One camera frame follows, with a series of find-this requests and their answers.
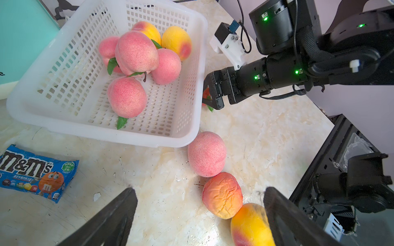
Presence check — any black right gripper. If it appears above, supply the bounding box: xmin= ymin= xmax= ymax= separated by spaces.
xmin=202 ymin=58 xmax=271 ymax=110

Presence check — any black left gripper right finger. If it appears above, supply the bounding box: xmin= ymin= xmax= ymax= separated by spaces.
xmin=263 ymin=187 xmax=340 ymax=246

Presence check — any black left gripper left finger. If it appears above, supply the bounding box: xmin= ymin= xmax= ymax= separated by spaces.
xmin=59 ymin=187 xmax=138 ymax=246

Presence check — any orange red peach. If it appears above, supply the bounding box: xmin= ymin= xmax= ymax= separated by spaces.
xmin=202 ymin=88 xmax=214 ymax=112

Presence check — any yellow peach front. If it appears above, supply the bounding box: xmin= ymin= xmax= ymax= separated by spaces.
xmin=230 ymin=203 xmax=275 ymax=246

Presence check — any yellow peach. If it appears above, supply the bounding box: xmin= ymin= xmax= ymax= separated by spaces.
xmin=230 ymin=203 xmax=275 ymax=246
xmin=161 ymin=26 xmax=192 ymax=61
xmin=131 ymin=21 xmax=162 ymax=45

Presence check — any small pink peach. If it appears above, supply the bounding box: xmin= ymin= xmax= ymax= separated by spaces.
xmin=151 ymin=48 xmax=182 ymax=85

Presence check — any orange pink peach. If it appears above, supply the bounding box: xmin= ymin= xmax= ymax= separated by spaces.
xmin=202 ymin=172 xmax=243 ymax=219

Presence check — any pink peach with leaf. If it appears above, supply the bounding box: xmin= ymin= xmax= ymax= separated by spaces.
xmin=98 ymin=36 xmax=120 ymax=68

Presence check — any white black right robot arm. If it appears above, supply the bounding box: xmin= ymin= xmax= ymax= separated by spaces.
xmin=202 ymin=1 xmax=394 ymax=110

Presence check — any blue candy packet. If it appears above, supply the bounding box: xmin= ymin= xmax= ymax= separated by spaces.
xmin=1 ymin=145 xmax=80 ymax=204

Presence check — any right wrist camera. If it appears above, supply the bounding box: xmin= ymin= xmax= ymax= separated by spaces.
xmin=209 ymin=20 xmax=247 ymax=71

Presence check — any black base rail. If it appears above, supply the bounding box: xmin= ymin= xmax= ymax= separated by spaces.
xmin=290 ymin=115 xmax=394 ymax=246

